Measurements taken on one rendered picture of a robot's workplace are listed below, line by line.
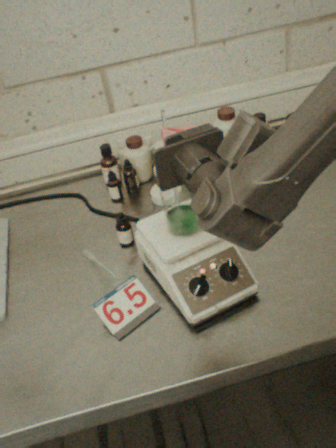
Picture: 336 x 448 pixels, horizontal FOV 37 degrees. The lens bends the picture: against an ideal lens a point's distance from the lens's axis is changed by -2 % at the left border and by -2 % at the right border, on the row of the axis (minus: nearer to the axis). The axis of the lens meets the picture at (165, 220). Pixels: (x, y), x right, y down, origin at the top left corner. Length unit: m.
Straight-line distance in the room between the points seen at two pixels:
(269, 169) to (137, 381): 0.40
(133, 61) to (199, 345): 0.67
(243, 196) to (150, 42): 0.71
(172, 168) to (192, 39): 0.56
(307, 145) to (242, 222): 0.11
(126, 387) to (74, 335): 0.14
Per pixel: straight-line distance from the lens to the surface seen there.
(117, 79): 1.18
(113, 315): 0.83
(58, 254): 1.00
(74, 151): 1.19
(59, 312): 0.89
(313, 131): 0.48
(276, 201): 0.52
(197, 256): 0.82
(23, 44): 1.14
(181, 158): 0.66
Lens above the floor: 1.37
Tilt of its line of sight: 38 degrees down
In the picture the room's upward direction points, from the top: 11 degrees counter-clockwise
